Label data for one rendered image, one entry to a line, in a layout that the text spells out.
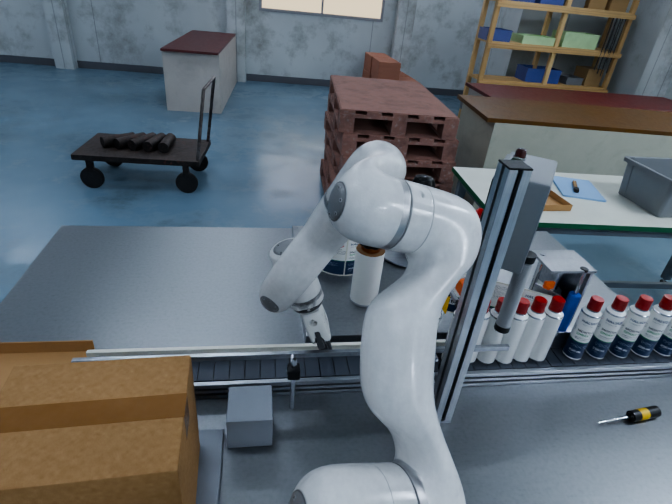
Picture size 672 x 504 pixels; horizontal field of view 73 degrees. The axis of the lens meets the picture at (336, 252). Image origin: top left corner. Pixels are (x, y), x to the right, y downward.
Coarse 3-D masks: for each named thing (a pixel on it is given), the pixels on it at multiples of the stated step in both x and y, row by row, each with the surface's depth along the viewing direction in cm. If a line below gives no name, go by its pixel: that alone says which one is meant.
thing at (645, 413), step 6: (642, 408) 120; (648, 408) 120; (654, 408) 120; (630, 414) 119; (636, 414) 118; (642, 414) 118; (648, 414) 119; (654, 414) 119; (660, 414) 120; (606, 420) 117; (612, 420) 117; (630, 420) 119; (636, 420) 118
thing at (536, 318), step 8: (536, 296) 120; (536, 304) 119; (544, 304) 118; (528, 312) 121; (536, 312) 120; (544, 312) 121; (528, 320) 121; (536, 320) 120; (528, 328) 122; (536, 328) 121; (528, 336) 123; (536, 336) 123; (520, 344) 125; (528, 344) 124; (520, 352) 126; (528, 352) 126; (520, 360) 127
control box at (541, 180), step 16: (528, 160) 92; (544, 160) 93; (544, 176) 84; (528, 192) 82; (544, 192) 81; (528, 208) 84; (528, 224) 85; (512, 240) 88; (528, 240) 86; (512, 256) 89
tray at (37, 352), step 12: (0, 348) 119; (12, 348) 119; (24, 348) 120; (36, 348) 120; (48, 348) 121; (60, 348) 121; (72, 348) 122; (84, 348) 123; (0, 360) 118; (12, 360) 118; (24, 360) 118; (36, 360) 119; (48, 360) 119; (60, 360) 119; (0, 372) 114; (0, 384) 111
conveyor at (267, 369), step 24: (240, 360) 119; (264, 360) 120; (288, 360) 120; (312, 360) 121; (336, 360) 122; (528, 360) 129; (552, 360) 130; (600, 360) 132; (624, 360) 132; (648, 360) 133
